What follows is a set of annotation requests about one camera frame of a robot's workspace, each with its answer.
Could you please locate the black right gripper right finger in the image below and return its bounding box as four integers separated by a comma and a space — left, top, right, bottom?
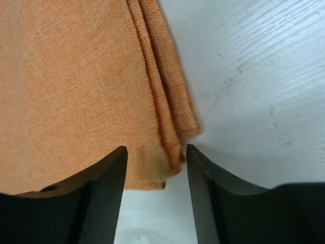
186, 144, 324, 243

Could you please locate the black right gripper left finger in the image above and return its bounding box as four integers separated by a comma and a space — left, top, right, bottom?
1, 146, 127, 243

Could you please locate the orange cloth placemat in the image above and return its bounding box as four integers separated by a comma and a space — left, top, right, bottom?
1, 1, 201, 194

